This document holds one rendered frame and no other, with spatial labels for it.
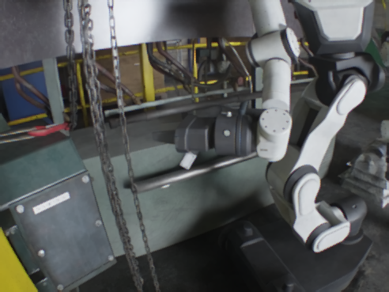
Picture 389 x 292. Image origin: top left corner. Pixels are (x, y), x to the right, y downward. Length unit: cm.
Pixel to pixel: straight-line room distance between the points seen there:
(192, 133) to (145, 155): 63
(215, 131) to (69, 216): 40
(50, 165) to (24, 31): 59
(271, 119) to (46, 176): 51
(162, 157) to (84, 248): 61
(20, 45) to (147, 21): 51
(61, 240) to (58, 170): 18
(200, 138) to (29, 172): 40
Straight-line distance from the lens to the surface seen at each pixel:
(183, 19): 119
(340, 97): 85
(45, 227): 68
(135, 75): 401
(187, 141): 56
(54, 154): 67
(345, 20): 82
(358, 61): 92
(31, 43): 108
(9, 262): 27
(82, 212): 70
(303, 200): 88
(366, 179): 203
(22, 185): 64
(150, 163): 119
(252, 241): 123
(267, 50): 69
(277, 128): 52
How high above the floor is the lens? 106
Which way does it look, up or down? 24 degrees down
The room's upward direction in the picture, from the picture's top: 3 degrees counter-clockwise
